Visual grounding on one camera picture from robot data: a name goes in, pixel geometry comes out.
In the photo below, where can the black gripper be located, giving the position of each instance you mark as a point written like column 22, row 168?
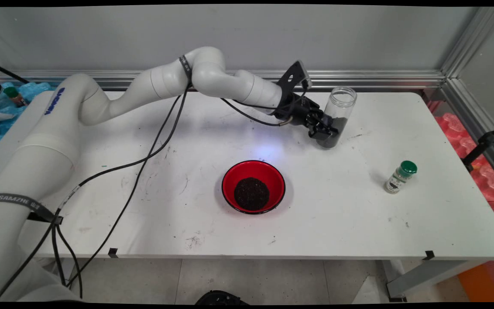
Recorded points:
column 296, row 109

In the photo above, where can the clear jar with black seeds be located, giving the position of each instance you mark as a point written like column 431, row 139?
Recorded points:
column 342, row 103

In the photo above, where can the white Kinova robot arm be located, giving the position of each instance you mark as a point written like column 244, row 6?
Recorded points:
column 101, row 98

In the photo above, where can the red bowl with black rim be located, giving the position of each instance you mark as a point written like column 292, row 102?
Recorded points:
column 272, row 176

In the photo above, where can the green-capped spice bottle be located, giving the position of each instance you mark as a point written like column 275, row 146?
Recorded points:
column 397, row 180

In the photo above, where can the black seed pile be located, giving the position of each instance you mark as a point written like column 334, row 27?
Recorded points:
column 251, row 194

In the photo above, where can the black tripod stand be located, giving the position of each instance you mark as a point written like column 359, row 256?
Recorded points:
column 485, row 139

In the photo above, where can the black tape piece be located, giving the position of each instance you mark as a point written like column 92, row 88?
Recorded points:
column 113, row 253
column 429, row 255

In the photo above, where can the red plastic bags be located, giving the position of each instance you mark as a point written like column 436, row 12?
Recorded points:
column 489, row 182

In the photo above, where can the grey table leg with foot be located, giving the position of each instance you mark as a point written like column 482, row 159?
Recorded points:
column 423, row 274

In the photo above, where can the black round floor object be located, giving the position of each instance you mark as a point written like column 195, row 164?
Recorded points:
column 221, row 298

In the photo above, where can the orange box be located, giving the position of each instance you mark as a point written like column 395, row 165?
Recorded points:
column 487, row 283

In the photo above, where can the small bottle with green lid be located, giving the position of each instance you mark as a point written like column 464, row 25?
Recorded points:
column 14, row 96

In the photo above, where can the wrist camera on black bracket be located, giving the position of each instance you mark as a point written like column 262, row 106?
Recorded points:
column 292, row 77

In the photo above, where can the long aluminium frame rail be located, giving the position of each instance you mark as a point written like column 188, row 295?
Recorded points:
column 380, row 79

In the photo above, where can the short aluminium frame rail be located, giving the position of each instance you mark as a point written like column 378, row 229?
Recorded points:
column 474, row 116

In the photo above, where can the aluminium frame post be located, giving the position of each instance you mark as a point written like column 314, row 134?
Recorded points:
column 474, row 38

